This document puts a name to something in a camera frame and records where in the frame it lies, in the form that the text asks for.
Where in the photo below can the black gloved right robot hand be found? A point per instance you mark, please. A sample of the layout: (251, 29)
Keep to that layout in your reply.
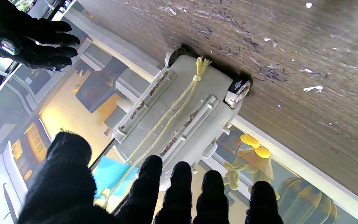
(20, 37)

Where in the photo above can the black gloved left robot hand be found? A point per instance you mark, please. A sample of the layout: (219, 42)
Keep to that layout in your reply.
(64, 186)

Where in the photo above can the teal paper luggage tag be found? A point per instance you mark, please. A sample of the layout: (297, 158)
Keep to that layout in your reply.
(110, 174)

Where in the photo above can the small beige toy suitcase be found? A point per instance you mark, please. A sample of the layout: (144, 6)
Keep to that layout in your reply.
(185, 90)

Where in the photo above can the yellow-brown coral ornament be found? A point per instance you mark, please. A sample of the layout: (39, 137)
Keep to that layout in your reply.
(253, 168)

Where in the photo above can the small orange oval fruit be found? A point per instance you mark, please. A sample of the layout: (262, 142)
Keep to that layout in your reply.
(250, 141)
(262, 152)

